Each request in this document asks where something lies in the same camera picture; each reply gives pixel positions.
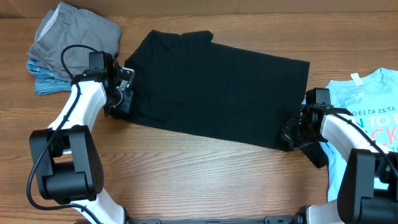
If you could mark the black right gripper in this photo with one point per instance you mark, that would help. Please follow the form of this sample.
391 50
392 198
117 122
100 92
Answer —
290 133

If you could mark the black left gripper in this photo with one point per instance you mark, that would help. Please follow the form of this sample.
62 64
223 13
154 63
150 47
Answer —
125 106

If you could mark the black t-shirt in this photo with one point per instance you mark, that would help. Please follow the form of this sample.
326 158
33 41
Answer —
189 84

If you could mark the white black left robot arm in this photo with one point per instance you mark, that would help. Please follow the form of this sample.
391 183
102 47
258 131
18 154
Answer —
67 170

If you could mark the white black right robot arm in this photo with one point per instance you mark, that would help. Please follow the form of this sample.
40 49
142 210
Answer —
368 192

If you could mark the black garment with white logo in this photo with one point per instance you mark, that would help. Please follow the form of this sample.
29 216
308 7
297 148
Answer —
315 154

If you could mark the folded blue garment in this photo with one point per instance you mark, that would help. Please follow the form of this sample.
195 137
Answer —
46 82

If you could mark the light blue printed t-shirt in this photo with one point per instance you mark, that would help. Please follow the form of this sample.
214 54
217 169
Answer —
373 102

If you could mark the folded grey shirt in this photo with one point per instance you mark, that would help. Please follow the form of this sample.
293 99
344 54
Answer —
67 25

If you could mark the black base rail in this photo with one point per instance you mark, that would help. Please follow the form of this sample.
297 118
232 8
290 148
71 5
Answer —
265 220

